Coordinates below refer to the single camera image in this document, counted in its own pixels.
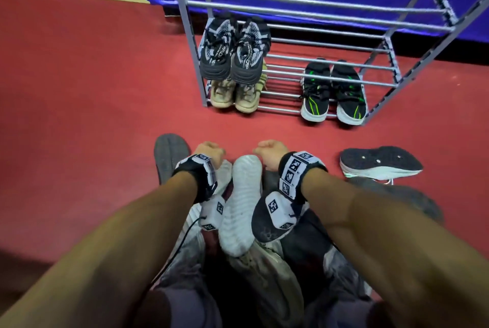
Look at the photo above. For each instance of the black left wristband with markers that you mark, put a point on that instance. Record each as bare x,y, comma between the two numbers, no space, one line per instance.
196,177

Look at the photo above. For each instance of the person's right forearm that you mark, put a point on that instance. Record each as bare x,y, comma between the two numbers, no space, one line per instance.
389,247

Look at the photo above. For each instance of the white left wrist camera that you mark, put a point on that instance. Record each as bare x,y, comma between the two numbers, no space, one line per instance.
212,212

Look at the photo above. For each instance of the person's left forearm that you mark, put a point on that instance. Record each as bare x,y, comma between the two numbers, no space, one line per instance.
114,255

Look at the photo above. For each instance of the person's right leg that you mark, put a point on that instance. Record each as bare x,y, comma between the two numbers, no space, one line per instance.
344,301

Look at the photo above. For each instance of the person's left fingers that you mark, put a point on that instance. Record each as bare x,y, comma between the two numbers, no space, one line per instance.
214,147

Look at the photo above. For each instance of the person's right hand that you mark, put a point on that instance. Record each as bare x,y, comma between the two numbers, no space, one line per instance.
272,154

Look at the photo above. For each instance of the person's left hand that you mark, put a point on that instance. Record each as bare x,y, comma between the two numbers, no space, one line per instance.
208,153

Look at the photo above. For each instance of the black shoe with white midsole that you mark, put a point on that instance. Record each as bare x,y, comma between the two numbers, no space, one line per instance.
380,161

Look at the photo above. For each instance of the grey metal shoe rack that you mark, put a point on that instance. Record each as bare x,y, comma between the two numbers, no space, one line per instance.
313,14

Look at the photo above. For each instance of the person's left leg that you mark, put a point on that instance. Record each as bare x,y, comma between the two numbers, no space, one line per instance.
187,301

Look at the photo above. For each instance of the dirty beige shoe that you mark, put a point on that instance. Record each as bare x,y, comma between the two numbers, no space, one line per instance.
269,282

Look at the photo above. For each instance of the black wristband with markers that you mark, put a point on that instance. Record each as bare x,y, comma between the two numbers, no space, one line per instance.
296,173
196,177

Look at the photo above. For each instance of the person's right fingers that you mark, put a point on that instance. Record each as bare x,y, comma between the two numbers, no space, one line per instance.
265,145

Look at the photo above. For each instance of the beige sneaker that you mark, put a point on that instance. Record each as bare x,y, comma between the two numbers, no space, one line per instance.
222,93
248,97

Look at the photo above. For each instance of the grey shoe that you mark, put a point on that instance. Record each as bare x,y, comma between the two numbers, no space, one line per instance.
405,196
169,156

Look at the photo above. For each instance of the black white patterned sneaker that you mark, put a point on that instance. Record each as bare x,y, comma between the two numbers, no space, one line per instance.
216,51
249,53

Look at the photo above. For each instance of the white ribbed sole shoe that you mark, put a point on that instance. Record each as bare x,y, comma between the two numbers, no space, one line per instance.
240,205
223,176

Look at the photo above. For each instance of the person's leg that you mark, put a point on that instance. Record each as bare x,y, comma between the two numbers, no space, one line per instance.
187,301
344,301

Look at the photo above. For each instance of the black right wristband with markers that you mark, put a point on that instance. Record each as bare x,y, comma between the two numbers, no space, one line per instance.
296,173

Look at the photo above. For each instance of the black green striped sneaker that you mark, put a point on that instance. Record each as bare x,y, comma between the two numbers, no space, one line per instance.
315,93
349,97

